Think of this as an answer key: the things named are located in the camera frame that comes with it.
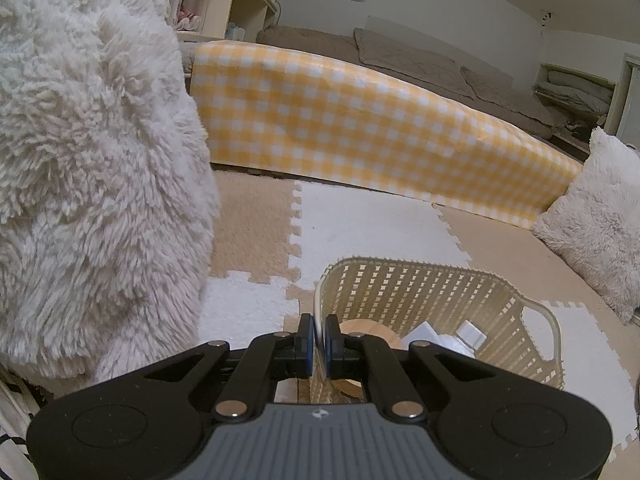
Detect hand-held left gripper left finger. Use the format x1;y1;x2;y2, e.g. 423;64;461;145
100;314;317;423

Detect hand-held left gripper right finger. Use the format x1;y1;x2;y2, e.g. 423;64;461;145
324;315;541;421

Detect tape roll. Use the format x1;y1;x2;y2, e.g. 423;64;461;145
340;318;403;351

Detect white charger plug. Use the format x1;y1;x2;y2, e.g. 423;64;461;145
402;322;453;353

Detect cream plastic lattice basket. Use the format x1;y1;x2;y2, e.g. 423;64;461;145
314;257;565;402

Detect white plastic clamp tool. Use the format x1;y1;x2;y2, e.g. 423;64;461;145
440;320;487;359

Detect tan foam mat tile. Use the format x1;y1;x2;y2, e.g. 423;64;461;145
285;280;321;318
435;205;640;311
206;170;301;279

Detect white foam mat tile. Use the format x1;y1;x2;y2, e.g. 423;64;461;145
197;270;302;348
289;180;473;287
540;300;640;456

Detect yellow checked bed cloth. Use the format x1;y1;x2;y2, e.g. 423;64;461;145
190;40;583;231

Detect large white fluffy pillow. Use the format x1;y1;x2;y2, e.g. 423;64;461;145
0;0;221;386

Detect square white fluffy pillow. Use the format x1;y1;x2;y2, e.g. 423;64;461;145
532;127;640;325

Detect brown bed pillow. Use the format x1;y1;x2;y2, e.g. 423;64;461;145
354;27;476;101

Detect long brown bolster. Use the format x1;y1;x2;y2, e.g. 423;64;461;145
256;26;358;52

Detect cream black printed cloth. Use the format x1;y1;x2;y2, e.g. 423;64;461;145
0;367;56;480

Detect folded grey blankets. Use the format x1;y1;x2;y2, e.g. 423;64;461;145
535;62;618;147

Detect clear doll display case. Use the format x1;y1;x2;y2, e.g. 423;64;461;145
165;0;208;33

